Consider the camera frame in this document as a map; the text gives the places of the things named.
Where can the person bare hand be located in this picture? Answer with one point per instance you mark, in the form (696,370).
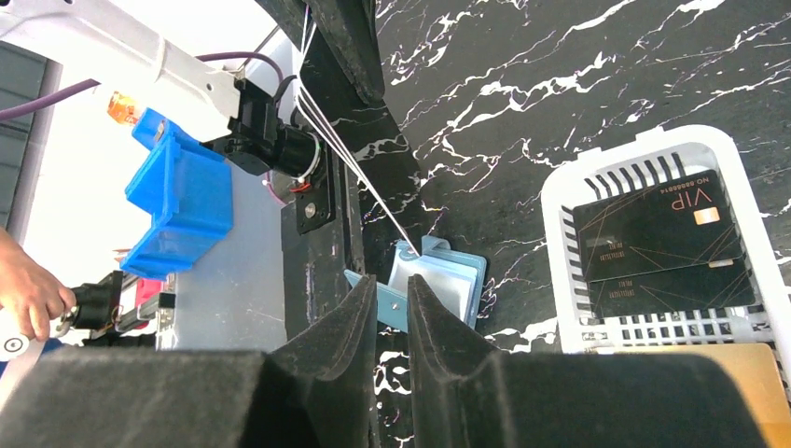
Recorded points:
(32,295)

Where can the black VIP card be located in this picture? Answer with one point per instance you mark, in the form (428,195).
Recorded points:
(364,137)

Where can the blue plastic bin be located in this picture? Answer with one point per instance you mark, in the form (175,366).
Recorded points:
(186,189)

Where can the white plastic basket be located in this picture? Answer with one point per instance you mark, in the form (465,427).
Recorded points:
(655,157)

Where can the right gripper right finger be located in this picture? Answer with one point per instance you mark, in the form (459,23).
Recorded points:
(466,392)

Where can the orange credit card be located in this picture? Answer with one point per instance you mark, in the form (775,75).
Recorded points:
(753,368)

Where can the blue leather card holder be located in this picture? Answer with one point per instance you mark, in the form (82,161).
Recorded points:
(455,277)

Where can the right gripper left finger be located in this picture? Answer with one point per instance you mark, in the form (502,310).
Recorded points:
(315,391)

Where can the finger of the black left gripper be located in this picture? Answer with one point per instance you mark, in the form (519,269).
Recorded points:
(348,27)

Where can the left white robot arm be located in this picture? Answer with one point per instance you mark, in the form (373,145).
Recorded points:
(118,50)

